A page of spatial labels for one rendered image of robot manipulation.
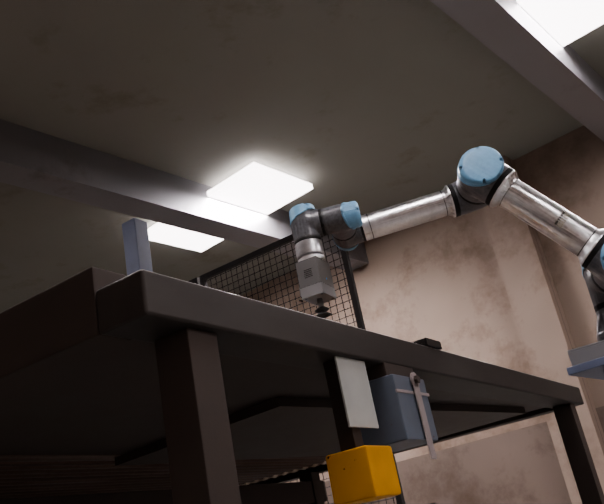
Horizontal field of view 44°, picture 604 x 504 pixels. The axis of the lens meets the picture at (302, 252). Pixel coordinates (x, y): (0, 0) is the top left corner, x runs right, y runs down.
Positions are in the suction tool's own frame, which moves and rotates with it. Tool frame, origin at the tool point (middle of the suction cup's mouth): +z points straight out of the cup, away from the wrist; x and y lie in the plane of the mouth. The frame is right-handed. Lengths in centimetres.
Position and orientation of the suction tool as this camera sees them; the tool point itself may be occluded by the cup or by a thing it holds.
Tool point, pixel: (323, 315)
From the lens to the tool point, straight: 195.7
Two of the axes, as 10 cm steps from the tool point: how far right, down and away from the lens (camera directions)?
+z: 1.8, 9.1, -3.7
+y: -4.5, -2.6, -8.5
